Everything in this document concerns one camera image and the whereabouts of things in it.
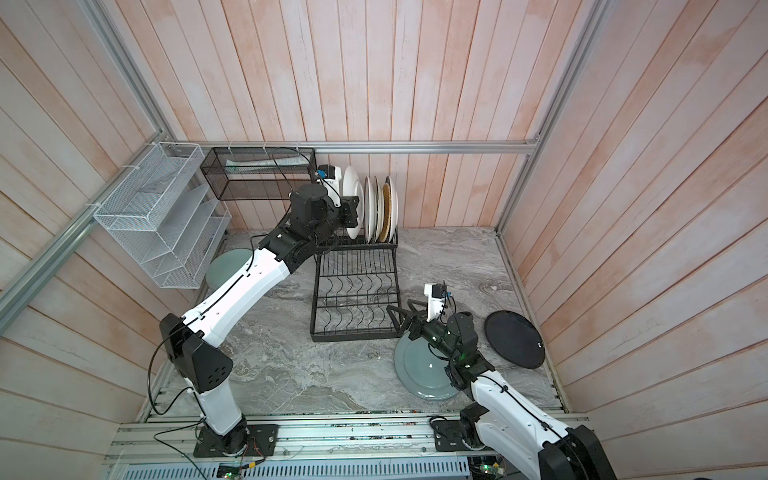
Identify large grey-green plate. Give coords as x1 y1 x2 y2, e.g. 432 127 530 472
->
394 334 459 401

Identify white plate black ring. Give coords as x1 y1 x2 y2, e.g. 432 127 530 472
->
341 165 366 241

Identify yellow woven plate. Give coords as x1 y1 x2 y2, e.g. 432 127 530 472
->
378 181 392 242

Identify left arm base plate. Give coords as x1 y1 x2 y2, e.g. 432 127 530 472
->
193 421 279 458

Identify cream plate with berry sprigs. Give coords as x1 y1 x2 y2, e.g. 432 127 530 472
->
373 177 384 243

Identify black mesh wall basket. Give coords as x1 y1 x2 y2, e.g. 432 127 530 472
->
201 146 317 201

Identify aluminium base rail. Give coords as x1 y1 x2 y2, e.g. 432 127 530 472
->
101 411 601 466

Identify aluminium wall frame rail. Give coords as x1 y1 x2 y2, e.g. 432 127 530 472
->
198 140 538 155

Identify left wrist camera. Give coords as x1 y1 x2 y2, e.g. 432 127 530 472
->
316 164 342 207

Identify black round plate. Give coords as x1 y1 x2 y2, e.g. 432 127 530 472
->
484 310 546 370

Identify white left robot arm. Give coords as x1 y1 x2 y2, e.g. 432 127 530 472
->
160 183 362 456

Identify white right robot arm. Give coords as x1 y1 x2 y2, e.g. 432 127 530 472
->
387 301 616 479

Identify pale green leaf plate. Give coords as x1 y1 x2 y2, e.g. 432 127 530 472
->
205 249 252 291

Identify black wire dish rack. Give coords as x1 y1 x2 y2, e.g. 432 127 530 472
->
310 231 401 342

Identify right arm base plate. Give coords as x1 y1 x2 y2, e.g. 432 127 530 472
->
428 416 484 452

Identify white plate dark green rim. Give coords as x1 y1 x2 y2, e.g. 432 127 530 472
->
386 176 399 243

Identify white plate orange sunburst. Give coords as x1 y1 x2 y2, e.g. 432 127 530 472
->
365 177 377 243

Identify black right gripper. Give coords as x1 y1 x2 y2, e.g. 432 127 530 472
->
390 298 459 363

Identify white mesh wall shelf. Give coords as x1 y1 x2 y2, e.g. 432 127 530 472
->
95 142 231 289

